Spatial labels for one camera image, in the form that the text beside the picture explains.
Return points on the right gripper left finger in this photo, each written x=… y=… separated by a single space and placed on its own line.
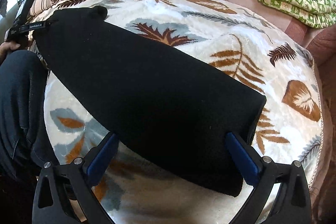
x=58 y=184

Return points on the black pants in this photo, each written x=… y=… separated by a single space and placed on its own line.
x=170 y=108

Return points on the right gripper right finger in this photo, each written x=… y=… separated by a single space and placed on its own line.
x=292 y=203

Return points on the person left hand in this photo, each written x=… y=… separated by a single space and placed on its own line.
x=8 y=47

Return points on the leaf pattern plush blanket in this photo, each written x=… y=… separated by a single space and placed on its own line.
x=246 y=47

